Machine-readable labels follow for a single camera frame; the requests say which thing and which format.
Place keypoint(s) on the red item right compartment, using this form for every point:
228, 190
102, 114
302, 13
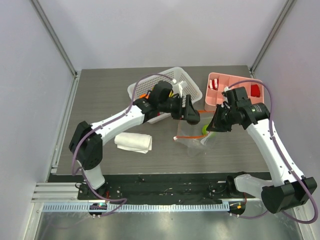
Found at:
255, 91

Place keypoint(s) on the white slotted cable duct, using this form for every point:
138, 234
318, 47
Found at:
130, 208

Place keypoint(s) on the orange fake fruit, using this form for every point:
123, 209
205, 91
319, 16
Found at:
143, 96

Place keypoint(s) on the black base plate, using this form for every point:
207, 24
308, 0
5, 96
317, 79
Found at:
163, 189

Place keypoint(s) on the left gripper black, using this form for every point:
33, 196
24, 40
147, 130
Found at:
188, 113

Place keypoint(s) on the pink compartment tray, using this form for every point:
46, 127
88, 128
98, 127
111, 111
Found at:
214, 97

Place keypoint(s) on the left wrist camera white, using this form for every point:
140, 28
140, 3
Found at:
178, 87

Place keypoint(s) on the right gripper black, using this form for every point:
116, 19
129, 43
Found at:
220, 117

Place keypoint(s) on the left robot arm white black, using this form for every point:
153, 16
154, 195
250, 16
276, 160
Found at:
88, 140

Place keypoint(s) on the clear zip bag orange seal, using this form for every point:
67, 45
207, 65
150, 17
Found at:
191, 135

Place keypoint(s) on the white perforated plastic basket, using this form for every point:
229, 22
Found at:
170, 80

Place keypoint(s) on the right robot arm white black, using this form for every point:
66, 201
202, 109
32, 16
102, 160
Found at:
288, 186

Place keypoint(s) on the folded white towel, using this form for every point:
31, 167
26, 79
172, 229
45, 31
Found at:
134, 142

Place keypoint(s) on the red white striped item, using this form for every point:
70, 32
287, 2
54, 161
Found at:
213, 84

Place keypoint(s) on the green fake fruit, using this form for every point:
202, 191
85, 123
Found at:
206, 133

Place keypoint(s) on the dark brown fake fruit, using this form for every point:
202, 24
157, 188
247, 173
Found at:
193, 120

